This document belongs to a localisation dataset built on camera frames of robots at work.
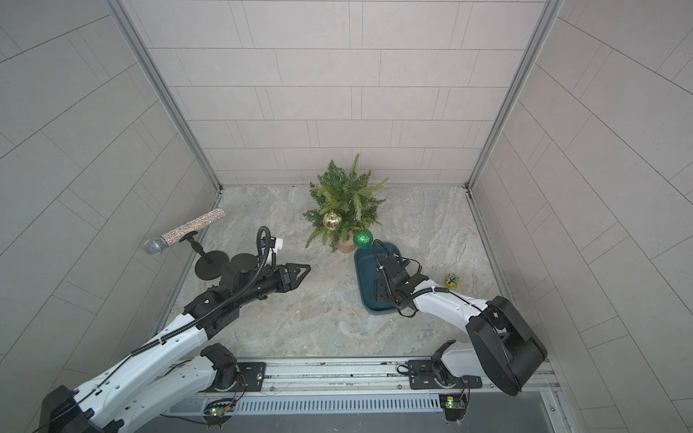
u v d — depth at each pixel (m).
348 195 0.74
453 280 0.88
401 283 0.66
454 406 0.68
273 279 0.63
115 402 0.40
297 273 0.70
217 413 0.64
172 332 0.48
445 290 0.53
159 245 0.70
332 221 0.72
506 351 0.41
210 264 0.91
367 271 0.93
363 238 0.71
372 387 0.71
